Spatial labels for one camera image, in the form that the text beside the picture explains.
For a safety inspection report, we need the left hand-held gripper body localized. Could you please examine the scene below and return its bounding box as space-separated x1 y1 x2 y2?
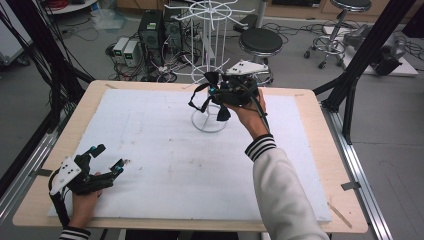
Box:
49 154 115 197

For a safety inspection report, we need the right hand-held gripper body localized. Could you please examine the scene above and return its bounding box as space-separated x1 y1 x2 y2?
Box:
220 59 270 108

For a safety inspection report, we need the black bow tie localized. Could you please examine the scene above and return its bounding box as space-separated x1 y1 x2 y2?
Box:
187 70 232 123

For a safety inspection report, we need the white wire display rack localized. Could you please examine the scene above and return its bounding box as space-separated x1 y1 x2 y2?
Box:
164 0 257 134

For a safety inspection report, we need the person's right hand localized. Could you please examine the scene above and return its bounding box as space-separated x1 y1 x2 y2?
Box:
225 88 268 140

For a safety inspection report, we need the person's left hand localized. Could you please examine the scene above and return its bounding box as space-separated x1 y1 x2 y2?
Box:
68 171 103 230

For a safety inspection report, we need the grey tape strip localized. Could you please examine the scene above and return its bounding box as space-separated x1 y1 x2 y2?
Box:
340 181 362 192
28 168 54 178

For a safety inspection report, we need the black round stool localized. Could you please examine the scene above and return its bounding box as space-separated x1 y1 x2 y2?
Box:
233 27 284 87

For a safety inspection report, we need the white foam board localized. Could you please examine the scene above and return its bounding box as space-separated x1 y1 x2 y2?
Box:
47 88 334 224

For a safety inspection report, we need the black computer tower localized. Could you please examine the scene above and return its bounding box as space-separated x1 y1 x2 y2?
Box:
162 5 185 58
137 9 165 67

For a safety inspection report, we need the white power supply unit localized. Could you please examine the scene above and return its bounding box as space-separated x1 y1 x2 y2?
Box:
123 40 141 68
112 36 130 63

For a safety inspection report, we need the black stool on castors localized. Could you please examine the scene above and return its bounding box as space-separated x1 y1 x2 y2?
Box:
303 0 373 70

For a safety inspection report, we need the clear plastic bag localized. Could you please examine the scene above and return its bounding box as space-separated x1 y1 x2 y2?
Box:
90 7 128 32

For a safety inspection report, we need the white platform with grey device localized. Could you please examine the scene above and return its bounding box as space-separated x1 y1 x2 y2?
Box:
341 23 420 78

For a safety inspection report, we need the round white table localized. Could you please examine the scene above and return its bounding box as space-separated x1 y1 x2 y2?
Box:
42 0 98 16

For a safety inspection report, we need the thin wooden stick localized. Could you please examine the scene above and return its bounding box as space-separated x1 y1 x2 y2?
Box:
326 201 354 230

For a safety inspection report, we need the left hand-held gripper black cable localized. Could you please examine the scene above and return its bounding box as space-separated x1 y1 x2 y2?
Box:
47 169 72 230

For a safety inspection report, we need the aluminium rail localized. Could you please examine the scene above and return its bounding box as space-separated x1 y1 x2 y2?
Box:
0 128 61 225
320 102 395 240

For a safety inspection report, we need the black frame strut with cables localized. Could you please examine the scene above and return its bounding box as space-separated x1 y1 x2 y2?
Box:
0 0 95 134

